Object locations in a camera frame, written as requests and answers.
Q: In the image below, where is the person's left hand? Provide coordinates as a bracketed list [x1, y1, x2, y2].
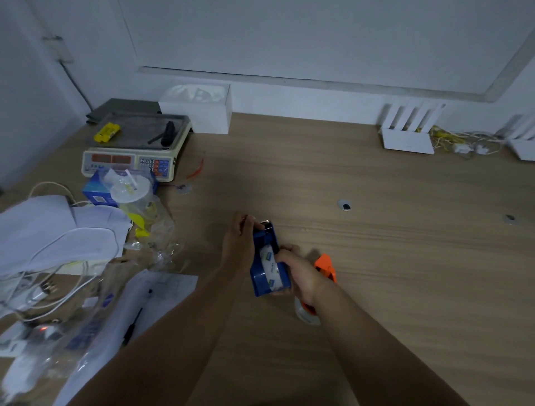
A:
[221, 212, 265, 273]

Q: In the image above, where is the person's right hand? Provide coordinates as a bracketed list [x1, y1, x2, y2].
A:
[276, 245, 331, 308]

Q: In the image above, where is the blue tape dispenser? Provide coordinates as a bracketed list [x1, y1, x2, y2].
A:
[249, 221, 292, 298]

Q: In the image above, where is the person's left forearm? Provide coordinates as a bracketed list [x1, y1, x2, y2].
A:
[69, 264, 251, 406]

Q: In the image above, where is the person's right forearm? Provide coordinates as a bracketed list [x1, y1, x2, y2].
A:
[307, 281, 471, 406]

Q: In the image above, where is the orange tape dispenser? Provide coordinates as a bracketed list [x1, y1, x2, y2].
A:
[294, 254, 337, 326]

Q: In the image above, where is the clear plastic bag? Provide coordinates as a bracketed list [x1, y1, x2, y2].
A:
[123, 201, 186, 272]

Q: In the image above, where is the clear plastic cup with lid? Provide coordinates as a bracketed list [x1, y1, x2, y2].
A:
[110, 169, 161, 239]

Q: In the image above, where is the black tool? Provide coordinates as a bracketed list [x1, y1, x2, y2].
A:
[147, 121, 177, 147]

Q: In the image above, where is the white cardboard box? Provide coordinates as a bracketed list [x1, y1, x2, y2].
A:
[158, 84, 233, 135]

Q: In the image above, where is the digital weighing scale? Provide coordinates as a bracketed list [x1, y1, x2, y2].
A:
[81, 112, 192, 182]

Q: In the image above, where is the black pen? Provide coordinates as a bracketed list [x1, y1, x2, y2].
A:
[121, 289, 154, 348]

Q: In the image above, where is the white paper sheet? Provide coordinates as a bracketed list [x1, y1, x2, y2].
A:
[53, 269, 199, 406]

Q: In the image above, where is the blue tissue box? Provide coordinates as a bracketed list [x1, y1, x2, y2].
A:
[82, 169, 159, 207]

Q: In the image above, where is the yellow packet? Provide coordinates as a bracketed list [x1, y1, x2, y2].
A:
[93, 122, 122, 143]

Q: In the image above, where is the dark grey folder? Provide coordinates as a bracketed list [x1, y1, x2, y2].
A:
[86, 98, 162, 125]

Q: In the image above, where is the white router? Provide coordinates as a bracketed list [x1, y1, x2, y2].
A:
[497, 110, 535, 161]
[379, 98, 446, 155]

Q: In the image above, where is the white cloth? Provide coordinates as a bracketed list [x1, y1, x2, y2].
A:
[0, 195, 133, 277]

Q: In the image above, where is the white power adapter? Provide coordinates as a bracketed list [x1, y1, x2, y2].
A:
[0, 322, 63, 404]

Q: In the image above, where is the red wire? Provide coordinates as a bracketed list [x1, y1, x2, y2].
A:
[186, 153, 206, 181]

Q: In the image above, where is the white cable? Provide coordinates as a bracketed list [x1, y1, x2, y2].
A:
[0, 182, 122, 323]

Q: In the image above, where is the bundle of yellow cables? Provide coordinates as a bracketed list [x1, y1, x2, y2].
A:
[430, 125, 506, 160]

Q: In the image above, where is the wall cable conduit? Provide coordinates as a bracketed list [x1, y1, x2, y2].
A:
[42, 35, 94, 112]

